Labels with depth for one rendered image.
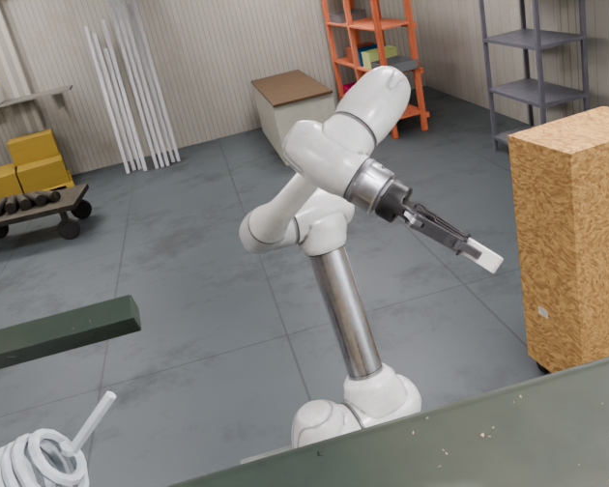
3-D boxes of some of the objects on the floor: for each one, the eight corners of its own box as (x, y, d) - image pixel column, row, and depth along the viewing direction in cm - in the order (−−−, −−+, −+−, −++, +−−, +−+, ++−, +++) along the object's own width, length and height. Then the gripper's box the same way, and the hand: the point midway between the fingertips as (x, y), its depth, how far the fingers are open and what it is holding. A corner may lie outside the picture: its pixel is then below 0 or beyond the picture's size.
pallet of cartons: (83, 176, 945) (65, 124, 916) (73, 197, 851) (53, 139, 822) (-14, 200, 932) (-35, 149, 903) (-34, 224, 838) (-58, 167, 809)
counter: (308, 119, 978) (298, 69, 950) (344, 152, 783) (333, 90, 755) (262, 130, 971) (250, 80, 943) (286, 166, 776) (273, 104, 748)
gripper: (387, 180, 115) (509, 255, 111) (400, 175, 128) (511, 242, 123) (365, 216, 118) (484, 292, 113) (381, 208, 130) (488, 275, 125)
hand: (480, 255), depth 119 cm, fingers closed
